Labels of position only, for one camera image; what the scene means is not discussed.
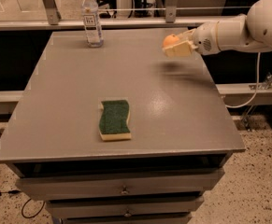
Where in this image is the grey drawer cabinet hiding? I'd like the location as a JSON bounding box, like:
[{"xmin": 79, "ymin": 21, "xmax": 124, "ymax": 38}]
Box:
[{"xmin": 0, "ymin": 29, "xmax": 244, "ymax": 224}]

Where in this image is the grey metal railing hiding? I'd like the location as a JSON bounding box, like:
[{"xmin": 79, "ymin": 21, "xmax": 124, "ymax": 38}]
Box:
[{"xmin": 0, "ymin": 15, "xmax": 236, "ymax": 32}]

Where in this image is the top grey drawer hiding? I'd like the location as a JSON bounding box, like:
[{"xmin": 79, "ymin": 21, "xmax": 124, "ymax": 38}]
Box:
[{"xmin": 16, "ymin": 168, "xmax": 224, "ymax": 201}]

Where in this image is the grey drawer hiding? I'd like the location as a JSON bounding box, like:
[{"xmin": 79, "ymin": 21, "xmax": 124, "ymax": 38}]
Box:
[
  {"xmin": 64, "ymin": 213, "xmax": 192, "ymax": 224},
  {"xmin": 46, "ymin": 197, "xmax": 204, "ymax": 218},
  {"xmin": 16, "ymin": 168, "xmax": 224, "ymax": 201}
]

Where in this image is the middle grey drawer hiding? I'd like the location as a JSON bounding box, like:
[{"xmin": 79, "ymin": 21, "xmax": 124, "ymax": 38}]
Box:
[{"xmin": 46, "ymin": 197, "xmax": 204, "ymax": 218}]

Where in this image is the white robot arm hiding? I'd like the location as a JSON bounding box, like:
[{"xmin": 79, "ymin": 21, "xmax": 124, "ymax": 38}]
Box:
[{"xmin": 163, "ymin": 0, "xmax": 272, "ymax": 57}]

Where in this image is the green and yellow sponge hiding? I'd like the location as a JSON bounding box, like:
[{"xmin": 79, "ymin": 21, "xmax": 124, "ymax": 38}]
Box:
[{"xmin": 99, "ymin": 100, "xmax": 132, "ymax": 141}]

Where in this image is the black cable on floor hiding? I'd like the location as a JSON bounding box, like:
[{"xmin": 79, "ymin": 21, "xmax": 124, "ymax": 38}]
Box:
[{"xmin": 0, "ymin": 131, "xmax": 46, "ymax": 219}]

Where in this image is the clear plastic water bottle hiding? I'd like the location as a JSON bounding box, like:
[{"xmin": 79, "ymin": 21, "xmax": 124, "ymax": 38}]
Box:
[{"xmin": 81, "ymin": 0, "xmax": 104, "ymax": 48}]

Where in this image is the bottom grey drawer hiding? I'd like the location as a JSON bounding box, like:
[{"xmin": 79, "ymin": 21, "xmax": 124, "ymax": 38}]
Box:
[{"xmin": 64, "ymin": 213, "xmax": 192, "ymax": 224}]

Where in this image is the orange fruit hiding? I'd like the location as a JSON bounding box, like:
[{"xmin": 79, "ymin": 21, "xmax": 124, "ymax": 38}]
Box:
[{"xmin": 163, "ymin": 35, "xmax": 179, "ymax": 48}]

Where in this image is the left metal bracket post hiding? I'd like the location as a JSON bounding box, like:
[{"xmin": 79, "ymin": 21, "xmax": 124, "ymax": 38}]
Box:
[{"xmin": 42, "ymin": 0, "xmax": 61, "ymax": 25}]

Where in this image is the metal bracket post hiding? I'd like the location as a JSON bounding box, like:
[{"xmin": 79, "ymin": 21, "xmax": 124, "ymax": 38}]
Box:
[
  {"xmin": 42, "ymin": 0, "xmax": 61, "ymax": 25},
  {"xmin": 165, "ymin": 0, "xmax": 178, "ymax": 23}
]

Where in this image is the right metal bracket post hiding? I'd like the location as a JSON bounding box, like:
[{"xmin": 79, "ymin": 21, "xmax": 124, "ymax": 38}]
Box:
[{"xmin": 165, "ymin": 0, "xmax": 178, "ymax": 23}]

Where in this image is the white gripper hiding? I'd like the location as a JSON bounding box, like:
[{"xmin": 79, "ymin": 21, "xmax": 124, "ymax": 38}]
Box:
[{"xmin": 163, "ymin": 22, "xmax": 220, "ymax": 57}]

